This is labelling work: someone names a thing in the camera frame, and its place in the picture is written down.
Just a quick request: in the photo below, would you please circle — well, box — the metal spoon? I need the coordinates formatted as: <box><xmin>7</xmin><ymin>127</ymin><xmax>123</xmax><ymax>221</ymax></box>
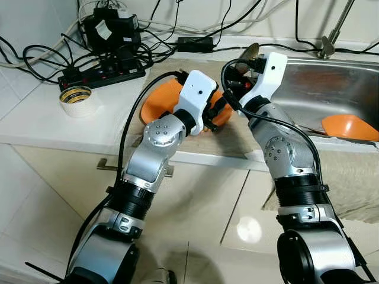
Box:
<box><xmin>239</xmin><ymin>43</ymin><xmax>261</xmax><ymax>61</ymax></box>

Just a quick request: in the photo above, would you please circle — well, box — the orange plastic plate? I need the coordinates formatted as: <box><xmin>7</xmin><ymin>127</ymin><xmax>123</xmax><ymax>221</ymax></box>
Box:
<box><xmin>140</xmin><ymin>77</ymin><xmax>235</xmax><ymax>134</ymax></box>

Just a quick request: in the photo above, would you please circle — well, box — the orange plastic bowl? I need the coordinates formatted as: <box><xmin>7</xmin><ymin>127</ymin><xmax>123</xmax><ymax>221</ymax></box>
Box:
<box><xmin>322</xmin><ymin>114</ymin><xmax>379</xmax><ymax>143</ymax></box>

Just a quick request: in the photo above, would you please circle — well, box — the cream kitchen cabinet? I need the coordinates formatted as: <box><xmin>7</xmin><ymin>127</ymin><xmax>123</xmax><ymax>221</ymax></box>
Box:
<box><xmin>12</xmin><ymin>145</ymin><xmax>379</xmax><ymax>249</ymax></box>

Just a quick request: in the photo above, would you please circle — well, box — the beige counter mat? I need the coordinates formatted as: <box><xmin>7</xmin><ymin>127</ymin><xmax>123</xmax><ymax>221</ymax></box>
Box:
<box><xmin>127</xmin><ymin>50</ymin><xmax>261</xmax><ymax>159</ymax></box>

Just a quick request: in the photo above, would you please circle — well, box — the flat black power brick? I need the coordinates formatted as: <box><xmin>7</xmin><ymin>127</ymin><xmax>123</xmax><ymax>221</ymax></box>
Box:
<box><xmin>176</xmin><ymin>37</ymin><xmax>215</xmax><ymax>53</ymax></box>

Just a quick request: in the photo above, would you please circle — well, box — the metal faucet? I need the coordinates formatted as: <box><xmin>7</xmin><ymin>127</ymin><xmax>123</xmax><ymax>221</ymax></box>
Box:
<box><xmin>317</xmin><ymin>0</ymin><xmax>356</xmax><ymax>59</ymax></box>

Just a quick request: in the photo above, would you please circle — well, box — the stainless steel sink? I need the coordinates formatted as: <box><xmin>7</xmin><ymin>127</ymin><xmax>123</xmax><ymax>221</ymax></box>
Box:
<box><xmin>249</xmin><ymin>50</ymin><xmax>379</xmax><ymax>143</ymax></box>

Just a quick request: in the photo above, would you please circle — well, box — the black power strip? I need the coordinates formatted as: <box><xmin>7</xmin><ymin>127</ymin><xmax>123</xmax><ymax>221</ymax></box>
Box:
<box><xmin>57</xmin><ymin>56</ymin><xmax>147</xmax><ymax>91</ymax></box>

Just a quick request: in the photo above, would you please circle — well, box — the black boxy charger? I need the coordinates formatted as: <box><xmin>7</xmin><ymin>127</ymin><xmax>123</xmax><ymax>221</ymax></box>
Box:
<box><xmin>80</xmin><ymin>6</ymin><xmax>142</xmax><ymax>55</ymax></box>

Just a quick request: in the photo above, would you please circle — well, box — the white tape roll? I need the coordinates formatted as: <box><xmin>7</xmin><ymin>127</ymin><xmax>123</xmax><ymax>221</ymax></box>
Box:
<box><xmin>59</xmin><ymin>86</ymin><xmax>95</xmax><ymax>118</ymax></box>

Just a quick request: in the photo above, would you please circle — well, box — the beige towel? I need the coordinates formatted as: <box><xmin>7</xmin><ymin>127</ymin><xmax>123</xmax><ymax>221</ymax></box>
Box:
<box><xmin>264</xmin><ymin>148</ymin><xmax>379</xmax><ymax>224</ymax></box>

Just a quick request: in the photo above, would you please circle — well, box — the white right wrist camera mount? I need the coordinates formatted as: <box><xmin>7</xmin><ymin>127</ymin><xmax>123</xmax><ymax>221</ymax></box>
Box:
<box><xmin>241</xmin><ymin>52</ymin><xmax>289</xmax><ymax>110</ymax></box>

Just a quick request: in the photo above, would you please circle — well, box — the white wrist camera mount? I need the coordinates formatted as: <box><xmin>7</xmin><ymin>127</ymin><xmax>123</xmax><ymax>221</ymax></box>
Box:
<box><xmin>176</xmin><ymin>71</ymin><xmax>218</xmax><ymax>121</ymax></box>
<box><xmin>241</xmin><ymin>52</ymin><xmax>289</xmax><ymax>110</ymax></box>

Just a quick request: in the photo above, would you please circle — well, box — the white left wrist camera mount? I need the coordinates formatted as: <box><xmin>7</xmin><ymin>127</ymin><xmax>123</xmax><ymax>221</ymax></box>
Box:
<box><xmin>176</xmin><ymin>71</ymin><xmax>218</xmax><ymax>121</ymax></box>

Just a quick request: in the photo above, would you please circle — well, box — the thin black power cable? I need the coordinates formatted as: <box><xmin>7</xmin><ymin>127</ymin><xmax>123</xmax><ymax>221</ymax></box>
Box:
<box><xmin>294</xmin><ymin>0</ymin><xmax>323</xmax><ymax>53</ymax></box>

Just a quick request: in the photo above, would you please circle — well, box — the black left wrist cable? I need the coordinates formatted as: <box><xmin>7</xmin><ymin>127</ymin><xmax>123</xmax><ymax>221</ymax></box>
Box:
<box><xmin>68</xmin><ymin>71</ymin><xmax>184</xmax><ymax>267</ymax></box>

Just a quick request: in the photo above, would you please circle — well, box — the metal cabinet handle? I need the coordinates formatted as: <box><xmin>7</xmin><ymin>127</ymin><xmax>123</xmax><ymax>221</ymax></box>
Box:
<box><xmin>97</xmin><ymin>159</ymin><xmax>174</xmax><ymax>178</ymax></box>

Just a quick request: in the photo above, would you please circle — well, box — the thick white cable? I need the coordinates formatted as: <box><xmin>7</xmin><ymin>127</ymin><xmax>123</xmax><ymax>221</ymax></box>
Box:
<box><xmin>24</xmin><ymin>21</ymin><xmax>83</xmax><ymax>64</ymax></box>

